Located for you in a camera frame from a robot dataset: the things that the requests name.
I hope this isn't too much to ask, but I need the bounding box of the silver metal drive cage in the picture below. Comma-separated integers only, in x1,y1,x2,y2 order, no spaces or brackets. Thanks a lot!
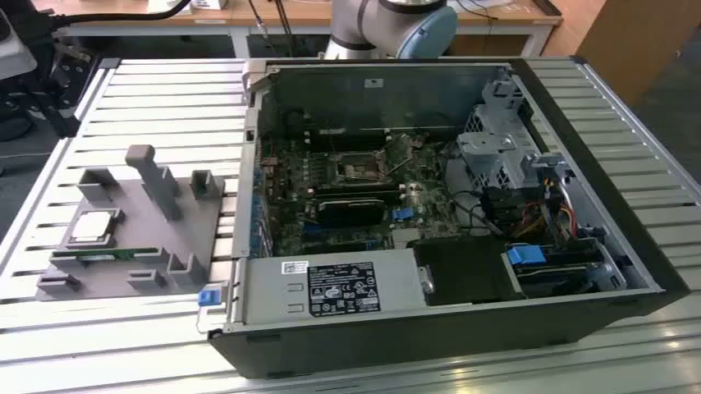
454,80,566,194

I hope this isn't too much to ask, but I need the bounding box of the grey power supply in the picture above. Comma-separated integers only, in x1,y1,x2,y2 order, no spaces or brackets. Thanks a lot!
241,250,430,325

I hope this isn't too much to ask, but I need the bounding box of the metal disk bay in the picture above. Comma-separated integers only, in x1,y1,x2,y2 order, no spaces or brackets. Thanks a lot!
502,236,629,297

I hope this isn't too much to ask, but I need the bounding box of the metal socket cover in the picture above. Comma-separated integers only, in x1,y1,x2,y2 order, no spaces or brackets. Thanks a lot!
377,133,427,181

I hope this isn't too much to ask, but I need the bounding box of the black wire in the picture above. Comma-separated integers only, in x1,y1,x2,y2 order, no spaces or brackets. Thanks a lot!
443,139,512,240

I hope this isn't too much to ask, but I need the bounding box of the white box on desk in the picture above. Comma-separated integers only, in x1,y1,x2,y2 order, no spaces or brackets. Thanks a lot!
180,0,229,16

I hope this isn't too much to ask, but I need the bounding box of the beige case release handle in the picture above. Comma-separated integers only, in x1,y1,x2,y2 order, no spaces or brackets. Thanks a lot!
241,59,282,92

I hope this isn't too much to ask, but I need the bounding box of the green motherboard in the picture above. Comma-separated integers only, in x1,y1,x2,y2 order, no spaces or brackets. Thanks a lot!
251,133,466,258

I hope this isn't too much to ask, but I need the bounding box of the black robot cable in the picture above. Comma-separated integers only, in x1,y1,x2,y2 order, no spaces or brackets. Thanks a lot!
50,0,191,27

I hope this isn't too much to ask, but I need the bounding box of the CPU socket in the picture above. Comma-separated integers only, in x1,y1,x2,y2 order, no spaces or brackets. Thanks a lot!
334,152,386,184

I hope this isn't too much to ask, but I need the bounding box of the black RAM slot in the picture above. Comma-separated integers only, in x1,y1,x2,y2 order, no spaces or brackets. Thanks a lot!
310,185,399,195
313,192,401,202
314,128,386,141
321,139,386,151

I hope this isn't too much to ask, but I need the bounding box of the grey plastic parts rack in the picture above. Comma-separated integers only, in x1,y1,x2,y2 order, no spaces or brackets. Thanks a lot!
34,144,227,303

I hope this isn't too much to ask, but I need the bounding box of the black expansion slot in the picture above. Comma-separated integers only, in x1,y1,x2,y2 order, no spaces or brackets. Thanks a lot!
303,241,367,254

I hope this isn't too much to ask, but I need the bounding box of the wooden desk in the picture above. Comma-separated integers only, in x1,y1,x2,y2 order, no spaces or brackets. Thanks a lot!
52,0,565,59

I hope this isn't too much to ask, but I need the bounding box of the wooden cabinet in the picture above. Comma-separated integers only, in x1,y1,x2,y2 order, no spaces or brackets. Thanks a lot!
574,0,701,108

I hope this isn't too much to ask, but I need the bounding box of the black plastic shroud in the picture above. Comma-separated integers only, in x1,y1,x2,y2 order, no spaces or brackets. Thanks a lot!
413,236,528,307

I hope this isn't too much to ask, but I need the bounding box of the small black graphics card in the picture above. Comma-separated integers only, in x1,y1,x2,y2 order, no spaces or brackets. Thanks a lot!
315,198,386,227

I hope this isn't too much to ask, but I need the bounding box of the silver square CPU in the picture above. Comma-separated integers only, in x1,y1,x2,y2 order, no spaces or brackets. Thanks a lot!
70,209,123,245

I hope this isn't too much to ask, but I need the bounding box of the coloured wire bundle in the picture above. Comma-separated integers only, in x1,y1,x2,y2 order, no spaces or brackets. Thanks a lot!
514,176,581,243

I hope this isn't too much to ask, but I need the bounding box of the blue disk carrier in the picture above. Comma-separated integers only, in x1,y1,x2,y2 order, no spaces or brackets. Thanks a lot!
506,244,548,268

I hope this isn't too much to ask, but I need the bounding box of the green RAM stick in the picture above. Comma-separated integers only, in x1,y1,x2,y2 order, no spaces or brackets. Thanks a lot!
54,245,162,263

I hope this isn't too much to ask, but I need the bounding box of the black open PC case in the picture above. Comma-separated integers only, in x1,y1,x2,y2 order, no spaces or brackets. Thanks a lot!
206,56,692,381

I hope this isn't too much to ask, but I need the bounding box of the silver chipset heatsink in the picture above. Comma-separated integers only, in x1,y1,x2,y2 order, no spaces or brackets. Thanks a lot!
390,228,422,248

